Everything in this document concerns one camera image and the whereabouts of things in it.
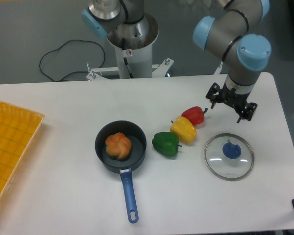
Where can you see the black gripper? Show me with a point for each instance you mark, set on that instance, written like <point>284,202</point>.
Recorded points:
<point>234,96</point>

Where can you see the glass pot lid blue knob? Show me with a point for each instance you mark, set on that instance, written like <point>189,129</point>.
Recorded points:
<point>229,156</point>

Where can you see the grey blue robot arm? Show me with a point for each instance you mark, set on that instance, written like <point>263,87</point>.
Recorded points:
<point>227,38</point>

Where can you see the red bell pepper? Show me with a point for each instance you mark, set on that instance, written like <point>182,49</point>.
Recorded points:
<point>195,115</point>

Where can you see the yellow bell pepper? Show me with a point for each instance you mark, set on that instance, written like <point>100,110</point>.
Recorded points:
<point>184,130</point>

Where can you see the green bell pepper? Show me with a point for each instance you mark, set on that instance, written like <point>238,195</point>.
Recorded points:
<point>166,143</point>

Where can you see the orange bread roll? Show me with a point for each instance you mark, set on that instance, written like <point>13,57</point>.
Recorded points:
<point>118,146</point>

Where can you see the yellow woven basket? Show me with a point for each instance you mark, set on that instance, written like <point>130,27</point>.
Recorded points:
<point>18,127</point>

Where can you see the dark pot blue handle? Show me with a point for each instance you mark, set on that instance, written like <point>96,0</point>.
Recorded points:
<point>124,168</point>

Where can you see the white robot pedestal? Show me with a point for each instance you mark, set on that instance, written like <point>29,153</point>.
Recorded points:
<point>133,47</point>

